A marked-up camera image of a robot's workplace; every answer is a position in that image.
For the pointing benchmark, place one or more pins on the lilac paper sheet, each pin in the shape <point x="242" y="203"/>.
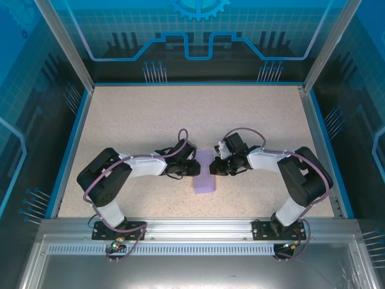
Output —
<point x="204" y="183"/>

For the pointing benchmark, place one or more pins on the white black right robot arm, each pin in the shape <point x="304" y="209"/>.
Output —
<point x="303" y="180"/>

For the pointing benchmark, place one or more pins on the steel sheet panel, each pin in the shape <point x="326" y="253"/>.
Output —
<point x="192" y="274"/>

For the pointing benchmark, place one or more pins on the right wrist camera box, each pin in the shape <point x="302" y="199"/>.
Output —
<point x="222" y="150"/>

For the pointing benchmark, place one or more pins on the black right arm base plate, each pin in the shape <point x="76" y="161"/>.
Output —
<point x="260" y="230"/>

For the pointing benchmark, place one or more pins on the aluminium side rail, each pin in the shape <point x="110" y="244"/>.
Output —
<point x="312" y="120"/>

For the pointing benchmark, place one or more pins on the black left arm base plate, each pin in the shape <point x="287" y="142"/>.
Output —
<point x="100" y="234"/>

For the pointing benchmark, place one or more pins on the aluminium frame post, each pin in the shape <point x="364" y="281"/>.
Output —
<point x="67" y="45"/>
<point x="327" y="45"/>

